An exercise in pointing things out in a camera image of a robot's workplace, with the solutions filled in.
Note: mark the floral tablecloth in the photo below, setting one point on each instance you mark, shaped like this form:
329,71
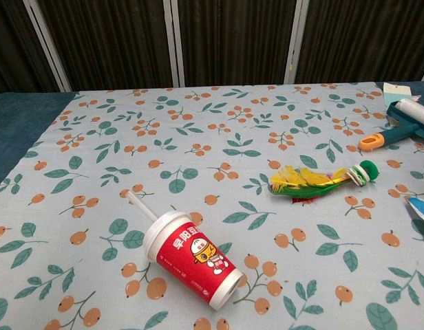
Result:
198,137

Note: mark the pale colour swatch card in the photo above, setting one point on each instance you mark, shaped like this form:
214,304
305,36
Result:
398,91

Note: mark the small colourful toy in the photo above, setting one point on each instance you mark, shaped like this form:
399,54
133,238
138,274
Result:
301,187

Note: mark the clear plastic straw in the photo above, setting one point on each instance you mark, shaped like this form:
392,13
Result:
141,206

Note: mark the dark folding screen panel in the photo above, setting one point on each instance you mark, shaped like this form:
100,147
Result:
112,41
9,44
363,38
232,38

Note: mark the red paper cup white lid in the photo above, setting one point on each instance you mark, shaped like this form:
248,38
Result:
194,264

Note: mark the white KN95 mask package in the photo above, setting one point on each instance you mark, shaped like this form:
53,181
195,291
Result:
422,208

